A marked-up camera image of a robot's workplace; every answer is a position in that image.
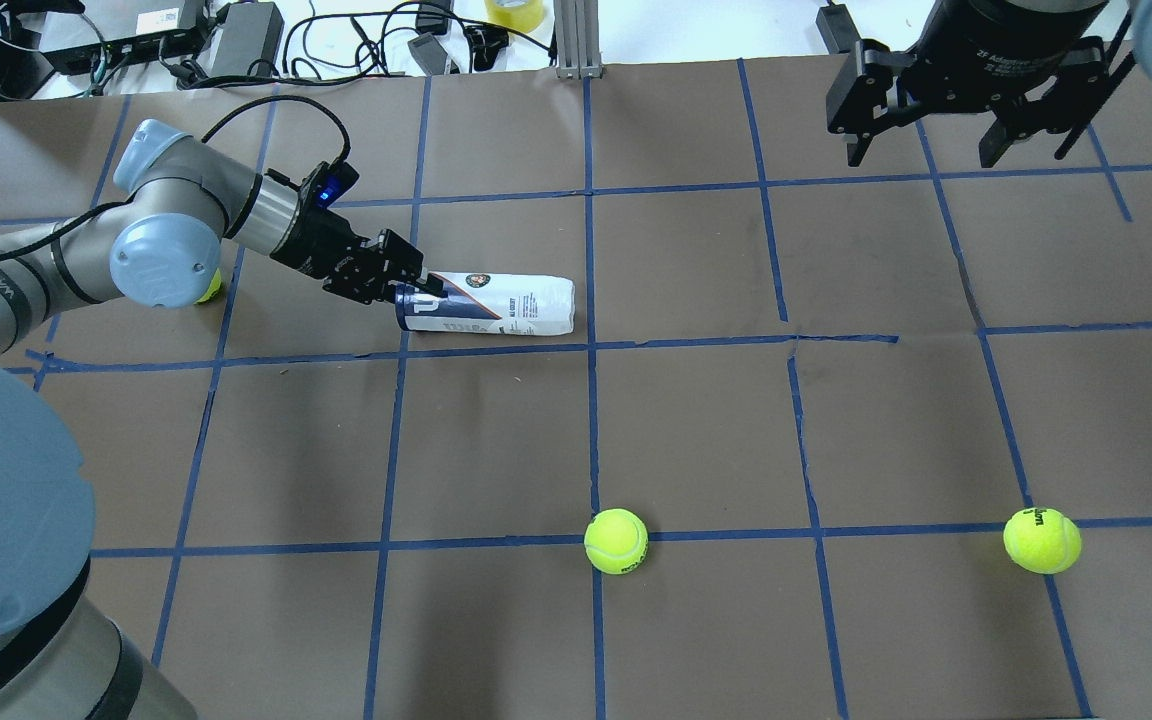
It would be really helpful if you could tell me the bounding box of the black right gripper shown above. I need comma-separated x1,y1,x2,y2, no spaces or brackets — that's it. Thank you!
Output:
826,1,1134,169

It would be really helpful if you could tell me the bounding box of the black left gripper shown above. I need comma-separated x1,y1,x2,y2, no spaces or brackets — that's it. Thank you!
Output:
270,206,445,306

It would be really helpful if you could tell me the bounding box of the Wilson tennis ball can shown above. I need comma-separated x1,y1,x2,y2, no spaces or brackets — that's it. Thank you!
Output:
394,272,575,336

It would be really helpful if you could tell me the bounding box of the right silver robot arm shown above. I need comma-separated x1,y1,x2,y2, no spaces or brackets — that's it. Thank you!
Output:
817,1,1152,169

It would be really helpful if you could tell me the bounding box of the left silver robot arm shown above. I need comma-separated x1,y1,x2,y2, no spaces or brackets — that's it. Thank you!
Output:
0,120,444,719

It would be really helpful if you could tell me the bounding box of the tennis ball under left gripper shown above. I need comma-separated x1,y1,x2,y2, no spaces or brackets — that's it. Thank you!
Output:
195,270,223,305

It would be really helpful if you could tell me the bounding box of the tennis ball near base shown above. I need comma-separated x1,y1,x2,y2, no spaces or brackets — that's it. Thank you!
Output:
582,509,649,575

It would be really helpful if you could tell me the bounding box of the far tennis ball near edge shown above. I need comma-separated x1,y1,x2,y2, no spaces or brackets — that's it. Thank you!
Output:
1002,507,1083,575

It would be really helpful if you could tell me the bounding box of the yellow tape roll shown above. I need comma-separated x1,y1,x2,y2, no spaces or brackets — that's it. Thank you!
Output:
483,0,547,35

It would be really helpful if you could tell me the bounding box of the black power adapter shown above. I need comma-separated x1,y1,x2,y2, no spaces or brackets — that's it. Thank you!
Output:
207,1,285,78

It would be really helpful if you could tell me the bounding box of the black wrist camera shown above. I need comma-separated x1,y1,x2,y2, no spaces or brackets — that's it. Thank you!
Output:
300,160,358,209

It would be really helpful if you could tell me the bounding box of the grey adapter with cables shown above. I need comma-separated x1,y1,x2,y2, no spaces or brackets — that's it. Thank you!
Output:
407,33,460,76

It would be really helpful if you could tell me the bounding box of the aluminium frame post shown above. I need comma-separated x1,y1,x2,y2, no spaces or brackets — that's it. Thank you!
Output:
553,0,604,79

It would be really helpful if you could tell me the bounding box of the black network switch box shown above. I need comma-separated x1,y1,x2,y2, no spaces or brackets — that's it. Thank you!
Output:
38,1,211,76

